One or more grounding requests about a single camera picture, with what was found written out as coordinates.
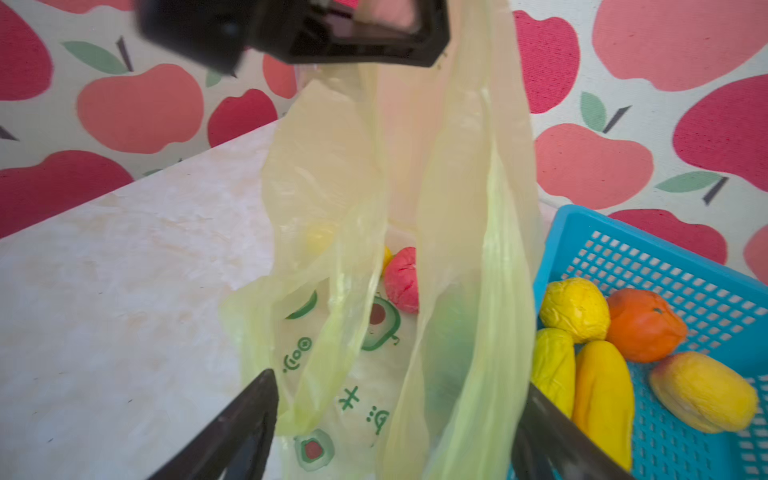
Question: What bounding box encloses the yellow toy banana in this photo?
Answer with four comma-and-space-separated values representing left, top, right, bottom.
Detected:
571, 340, 635, 471

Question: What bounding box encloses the orange toy tangerine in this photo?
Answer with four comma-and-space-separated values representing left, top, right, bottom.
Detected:
606, 289, 688, 363

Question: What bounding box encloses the teal plastic basket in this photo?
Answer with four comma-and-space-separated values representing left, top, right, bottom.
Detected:
534, 205, 767, 479

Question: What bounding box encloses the yellow toy fruit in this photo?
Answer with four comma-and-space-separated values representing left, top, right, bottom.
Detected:
539, 277, 611, 344

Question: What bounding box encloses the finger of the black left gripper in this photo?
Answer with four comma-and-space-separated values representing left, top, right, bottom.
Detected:
287, 1, 450, 67

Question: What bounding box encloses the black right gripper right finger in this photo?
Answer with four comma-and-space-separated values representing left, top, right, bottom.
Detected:
511, 384, 632, 480

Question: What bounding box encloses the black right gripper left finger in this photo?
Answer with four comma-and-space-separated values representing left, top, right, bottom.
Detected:
150, 369, 279, 480

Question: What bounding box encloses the red toy strawberry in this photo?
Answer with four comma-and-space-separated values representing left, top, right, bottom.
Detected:
384, 247, 419, 314

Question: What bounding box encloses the green toy fruit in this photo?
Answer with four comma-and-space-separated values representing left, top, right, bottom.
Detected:
422, 285, 479, 430

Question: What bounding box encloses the yellow toy mango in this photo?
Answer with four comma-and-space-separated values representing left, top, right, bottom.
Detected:
303, 222, 393, 274

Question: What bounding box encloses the yellow toy peach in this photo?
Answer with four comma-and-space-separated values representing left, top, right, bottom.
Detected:
648, 352, 759, 434

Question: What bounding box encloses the yellow toy corn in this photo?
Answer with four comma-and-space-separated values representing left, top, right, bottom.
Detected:
531, 328, 576, 418

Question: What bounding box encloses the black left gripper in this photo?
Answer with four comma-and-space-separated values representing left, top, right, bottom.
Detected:
136, 1, 312, 75

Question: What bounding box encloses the yellow plastic bag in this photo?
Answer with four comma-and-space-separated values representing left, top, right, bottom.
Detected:
221, 1, 544, 479

